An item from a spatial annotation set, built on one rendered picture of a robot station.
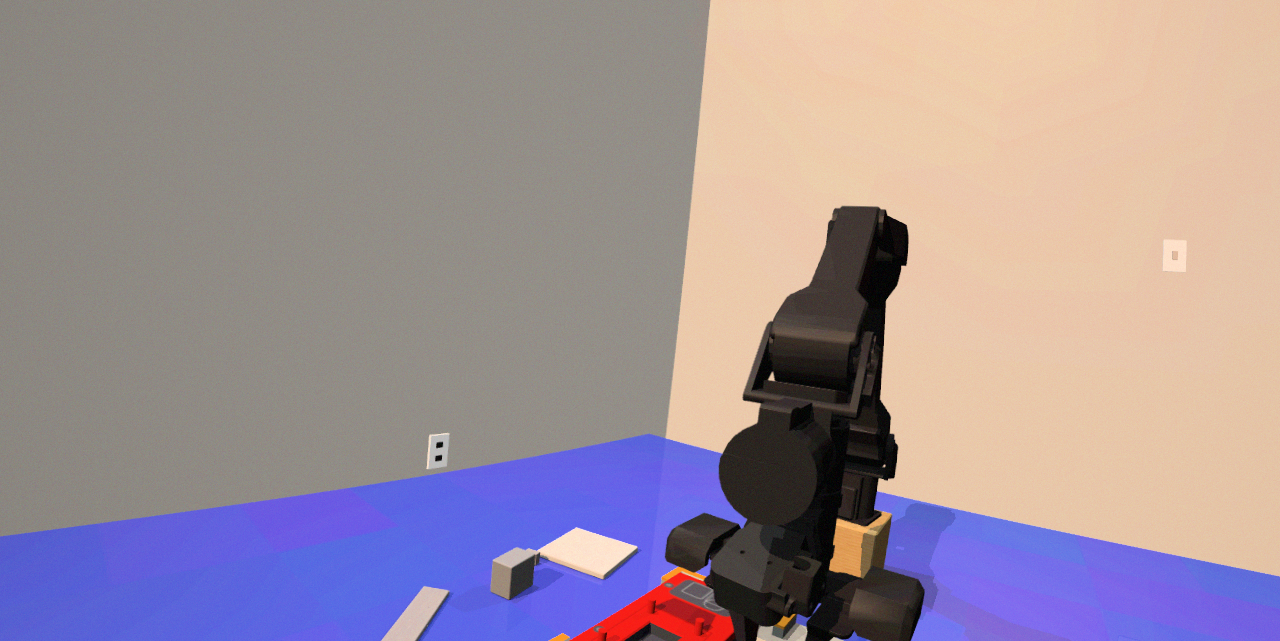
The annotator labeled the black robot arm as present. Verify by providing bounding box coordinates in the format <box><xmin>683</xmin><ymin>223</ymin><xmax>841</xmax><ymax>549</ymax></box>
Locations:
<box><xmin>710</xmin><ymin>206</ymin><xmax>909</xmax><ymax>627</ymax></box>

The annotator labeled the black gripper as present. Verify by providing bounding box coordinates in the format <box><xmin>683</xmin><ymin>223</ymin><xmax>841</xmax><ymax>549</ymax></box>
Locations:
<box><xmin>666</xmin><ymin>489</ymin><xmax>925</xmax><ymax>641</ymax></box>

